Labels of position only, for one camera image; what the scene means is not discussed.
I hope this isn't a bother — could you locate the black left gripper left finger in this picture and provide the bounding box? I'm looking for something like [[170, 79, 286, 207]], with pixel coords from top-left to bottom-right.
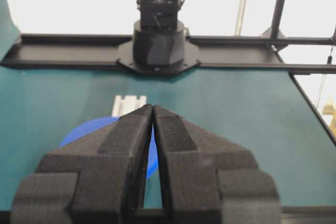
[[10, 104, 153, 223]]

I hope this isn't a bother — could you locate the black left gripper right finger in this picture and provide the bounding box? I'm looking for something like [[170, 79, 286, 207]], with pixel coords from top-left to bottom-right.
[[153, 105, 281, 223]]

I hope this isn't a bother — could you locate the small blue gear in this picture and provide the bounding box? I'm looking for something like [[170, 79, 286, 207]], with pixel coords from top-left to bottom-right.
[[59, 116, 159, 179]]

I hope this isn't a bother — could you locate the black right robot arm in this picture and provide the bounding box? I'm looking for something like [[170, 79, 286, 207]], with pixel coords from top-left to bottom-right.
[[117, 0, 200, 76]]

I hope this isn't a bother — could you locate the silver aluminium extrusion rail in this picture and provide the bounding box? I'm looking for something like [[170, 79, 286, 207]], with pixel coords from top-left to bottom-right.
[[111, 95, 147, 118]]

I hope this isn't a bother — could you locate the black frame rail far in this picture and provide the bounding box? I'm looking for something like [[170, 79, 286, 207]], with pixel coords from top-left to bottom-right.
[[1, 34, 335, 76]]

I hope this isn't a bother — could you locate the black frame upright post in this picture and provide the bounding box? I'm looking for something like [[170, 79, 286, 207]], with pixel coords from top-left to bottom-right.
[[261, 0, 285, 39]]

